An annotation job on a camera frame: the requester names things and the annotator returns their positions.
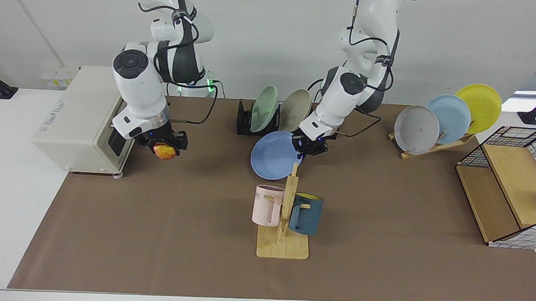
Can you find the red yellow apple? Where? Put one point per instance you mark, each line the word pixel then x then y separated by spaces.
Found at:
pixel 165 152

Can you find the beige plate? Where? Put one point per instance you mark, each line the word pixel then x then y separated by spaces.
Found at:
pixel 294 108

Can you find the green plate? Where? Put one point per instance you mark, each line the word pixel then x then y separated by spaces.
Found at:
pixel 264 107

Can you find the black dish rack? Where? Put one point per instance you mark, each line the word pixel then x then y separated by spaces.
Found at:
pixel 243 120

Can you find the grey plate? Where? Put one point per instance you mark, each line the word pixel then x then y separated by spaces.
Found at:
pixel 416 130

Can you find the wooden plate rack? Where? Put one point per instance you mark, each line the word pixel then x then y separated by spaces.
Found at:
pixel 431 149

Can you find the light blue plate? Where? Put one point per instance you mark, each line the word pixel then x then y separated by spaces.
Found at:
pixel 452 115

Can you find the yellow plate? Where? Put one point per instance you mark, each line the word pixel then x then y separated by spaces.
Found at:
pixel 482 103

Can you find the dark teal cup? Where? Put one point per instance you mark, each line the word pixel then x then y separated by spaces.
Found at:
pixel 308 218

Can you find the pale toaster oven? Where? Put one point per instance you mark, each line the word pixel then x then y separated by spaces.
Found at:
pixel 77 124

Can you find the pink cup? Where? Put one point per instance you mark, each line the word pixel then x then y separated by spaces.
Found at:
pixel 262 209

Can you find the brown table cloth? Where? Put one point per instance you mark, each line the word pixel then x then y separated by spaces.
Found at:
pixel 178 237

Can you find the wooden cup stand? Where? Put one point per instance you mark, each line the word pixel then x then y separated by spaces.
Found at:
pixel 284 248

